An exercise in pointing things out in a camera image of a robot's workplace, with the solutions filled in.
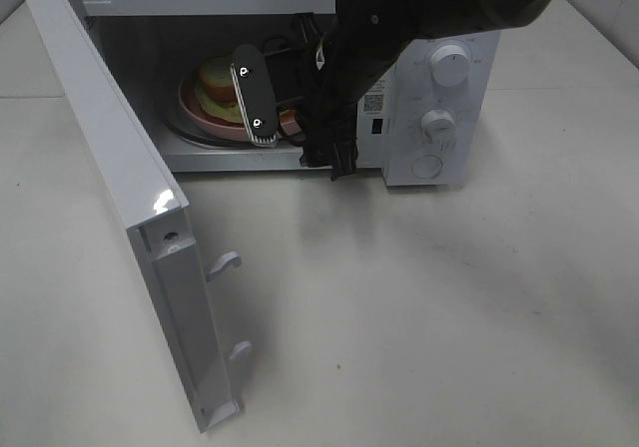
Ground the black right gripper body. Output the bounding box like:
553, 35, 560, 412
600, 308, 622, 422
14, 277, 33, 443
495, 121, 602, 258
294, 12, 405, 169

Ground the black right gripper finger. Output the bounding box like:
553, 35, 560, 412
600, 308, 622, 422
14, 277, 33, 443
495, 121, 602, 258
330, 152, 357, 182

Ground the pink round plate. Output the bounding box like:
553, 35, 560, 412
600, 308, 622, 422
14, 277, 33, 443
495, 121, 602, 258
178, 72, 301, 144

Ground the round white door button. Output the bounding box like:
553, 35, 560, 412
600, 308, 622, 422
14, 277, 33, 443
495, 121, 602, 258
411, 155, 443, 180

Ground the white timer knob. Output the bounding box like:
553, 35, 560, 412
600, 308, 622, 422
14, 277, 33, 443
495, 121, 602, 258
420, 109, 456, 144

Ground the sandwich with lettuce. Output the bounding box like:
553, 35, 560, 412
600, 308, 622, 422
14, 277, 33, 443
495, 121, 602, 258
194, 56, 243, 124

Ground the white microwave door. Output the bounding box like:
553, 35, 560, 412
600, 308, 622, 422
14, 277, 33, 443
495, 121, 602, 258
25, 0, 242, 432

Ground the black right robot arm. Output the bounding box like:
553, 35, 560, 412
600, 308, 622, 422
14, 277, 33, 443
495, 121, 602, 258
297, 0, 551, 180

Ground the white warning label sticker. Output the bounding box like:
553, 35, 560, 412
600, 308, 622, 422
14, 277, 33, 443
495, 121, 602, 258
359, 79, 386, 116

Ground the upper white power knob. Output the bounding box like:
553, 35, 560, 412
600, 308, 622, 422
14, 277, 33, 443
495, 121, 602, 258
429, 43, 471, 88

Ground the white microwave oven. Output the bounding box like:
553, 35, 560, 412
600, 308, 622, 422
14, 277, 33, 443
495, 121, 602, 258
71, 0, 499, 187

